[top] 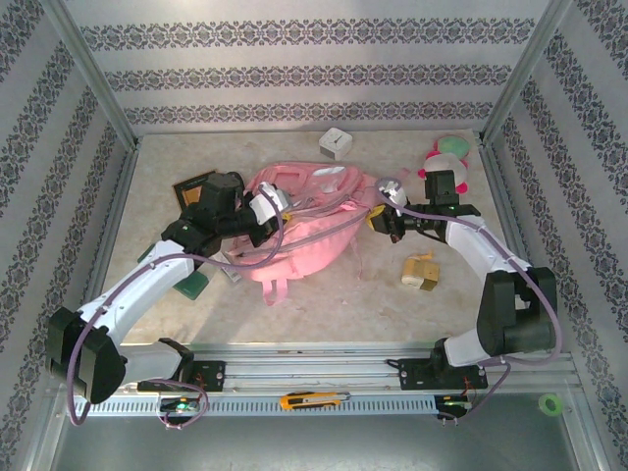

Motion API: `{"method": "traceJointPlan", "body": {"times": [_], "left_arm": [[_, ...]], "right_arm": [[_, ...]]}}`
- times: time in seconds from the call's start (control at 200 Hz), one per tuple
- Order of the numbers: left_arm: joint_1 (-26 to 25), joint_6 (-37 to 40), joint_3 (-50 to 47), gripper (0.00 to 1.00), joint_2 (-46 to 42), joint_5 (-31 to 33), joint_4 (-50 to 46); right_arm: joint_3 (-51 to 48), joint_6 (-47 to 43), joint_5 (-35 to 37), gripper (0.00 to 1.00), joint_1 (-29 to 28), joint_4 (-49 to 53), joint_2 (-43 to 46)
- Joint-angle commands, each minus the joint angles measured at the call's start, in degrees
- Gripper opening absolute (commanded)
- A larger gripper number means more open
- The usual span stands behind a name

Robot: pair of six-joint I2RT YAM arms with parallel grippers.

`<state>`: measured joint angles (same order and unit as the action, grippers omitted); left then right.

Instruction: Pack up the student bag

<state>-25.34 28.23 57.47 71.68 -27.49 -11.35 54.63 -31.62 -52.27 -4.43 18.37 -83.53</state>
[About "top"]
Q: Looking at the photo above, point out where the white printed ruler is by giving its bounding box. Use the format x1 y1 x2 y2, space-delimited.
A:
220 252 244 285

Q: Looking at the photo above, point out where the pink backpack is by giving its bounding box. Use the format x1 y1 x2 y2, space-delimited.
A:
223 164 416 308

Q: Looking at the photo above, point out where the tan tape dispenser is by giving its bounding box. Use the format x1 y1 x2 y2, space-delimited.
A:
399 249 442 294

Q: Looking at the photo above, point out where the white pink green plush toy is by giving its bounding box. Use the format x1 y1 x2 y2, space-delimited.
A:
416 134 475 197

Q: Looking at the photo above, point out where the white square alarm clock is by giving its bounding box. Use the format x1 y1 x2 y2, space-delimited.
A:
317 126 350 161

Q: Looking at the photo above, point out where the yellow black utility knife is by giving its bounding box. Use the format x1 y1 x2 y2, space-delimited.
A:
278 391 352 411

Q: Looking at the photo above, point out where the green tape roll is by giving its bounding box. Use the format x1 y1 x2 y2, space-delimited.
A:
538 392 565 418

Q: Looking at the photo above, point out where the aluminium table side rail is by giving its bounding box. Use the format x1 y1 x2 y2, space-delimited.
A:
478 136 575 354
80 139 143 354

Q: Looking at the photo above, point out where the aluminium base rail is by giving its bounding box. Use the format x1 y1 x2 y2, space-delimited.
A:
48 342 576 393

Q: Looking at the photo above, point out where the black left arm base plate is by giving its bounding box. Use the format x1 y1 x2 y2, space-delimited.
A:
136 360 228 393

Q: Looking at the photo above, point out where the aluminium frame post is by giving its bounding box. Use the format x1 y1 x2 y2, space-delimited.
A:
480 0 575 143
41 0 141 148

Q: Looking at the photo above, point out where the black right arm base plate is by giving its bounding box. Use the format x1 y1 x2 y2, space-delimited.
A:
387 356 491 393

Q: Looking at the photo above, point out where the perforated metal cable tray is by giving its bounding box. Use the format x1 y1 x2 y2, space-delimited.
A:
66 394 441 418

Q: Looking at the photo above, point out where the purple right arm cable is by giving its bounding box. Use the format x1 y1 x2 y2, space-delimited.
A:
375 175 565 428

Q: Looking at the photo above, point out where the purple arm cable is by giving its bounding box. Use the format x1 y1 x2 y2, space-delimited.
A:
66 188 287 433
375 175 565 428

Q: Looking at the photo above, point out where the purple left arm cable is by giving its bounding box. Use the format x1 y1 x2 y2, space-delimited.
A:
66 188 287 433

